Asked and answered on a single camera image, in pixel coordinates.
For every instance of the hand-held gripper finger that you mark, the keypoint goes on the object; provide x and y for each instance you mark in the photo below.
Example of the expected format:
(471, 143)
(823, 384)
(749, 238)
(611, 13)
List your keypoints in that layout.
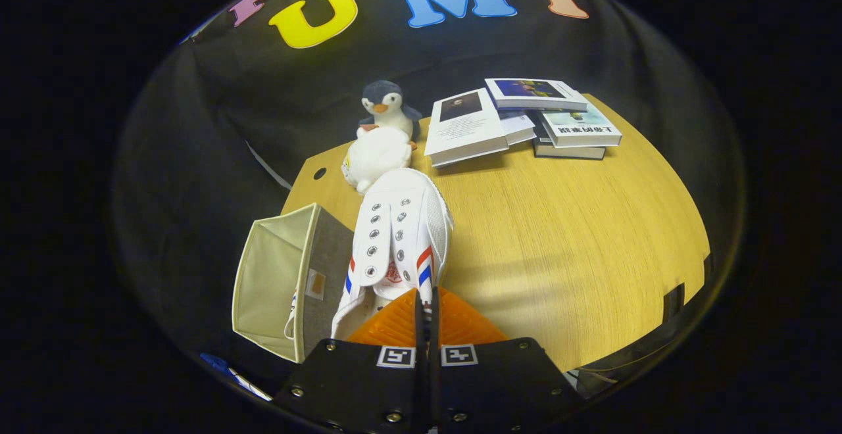
(421, 388)
(434, 388)

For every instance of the grey fabric storage box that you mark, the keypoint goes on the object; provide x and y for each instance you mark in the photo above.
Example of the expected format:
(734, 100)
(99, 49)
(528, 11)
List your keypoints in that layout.
(270, 283)

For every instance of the white round plush toy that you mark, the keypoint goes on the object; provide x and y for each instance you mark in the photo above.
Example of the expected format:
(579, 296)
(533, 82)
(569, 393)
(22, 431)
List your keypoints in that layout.
(375, 158)

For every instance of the white book with portrait cover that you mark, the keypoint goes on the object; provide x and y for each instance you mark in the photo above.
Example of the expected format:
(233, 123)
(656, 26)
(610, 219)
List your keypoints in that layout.
(464, 131)

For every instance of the dark thick book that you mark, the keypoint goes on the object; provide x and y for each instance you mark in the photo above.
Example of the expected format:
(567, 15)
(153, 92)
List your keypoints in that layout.
(569, 152)

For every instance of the penguin plush toy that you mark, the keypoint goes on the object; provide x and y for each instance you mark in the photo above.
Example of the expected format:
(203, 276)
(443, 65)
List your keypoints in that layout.
(388, 108)

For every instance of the book with pale green cover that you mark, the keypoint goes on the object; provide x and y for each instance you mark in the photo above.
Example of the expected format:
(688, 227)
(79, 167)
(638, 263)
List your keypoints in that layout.
(582, 128)

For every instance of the book with blue picture cover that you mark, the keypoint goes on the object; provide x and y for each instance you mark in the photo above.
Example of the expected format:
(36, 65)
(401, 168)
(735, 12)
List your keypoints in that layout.
(536, 92)

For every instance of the black backdrop cloth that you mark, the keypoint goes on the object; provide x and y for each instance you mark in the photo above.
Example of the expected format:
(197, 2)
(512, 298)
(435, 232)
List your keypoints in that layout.
(197, 158)

